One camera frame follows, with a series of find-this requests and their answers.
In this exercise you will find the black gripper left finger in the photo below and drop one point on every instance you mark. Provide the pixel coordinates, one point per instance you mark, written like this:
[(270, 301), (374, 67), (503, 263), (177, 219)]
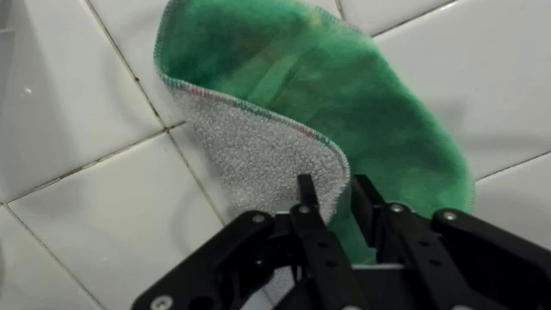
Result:
[(322, 255)]

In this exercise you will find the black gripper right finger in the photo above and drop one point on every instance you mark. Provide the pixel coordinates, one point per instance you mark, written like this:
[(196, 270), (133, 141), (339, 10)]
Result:
[(412, 269)]

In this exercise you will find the green and grey rag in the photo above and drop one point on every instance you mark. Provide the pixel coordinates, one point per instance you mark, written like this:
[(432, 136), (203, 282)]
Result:
[(279, 88)]

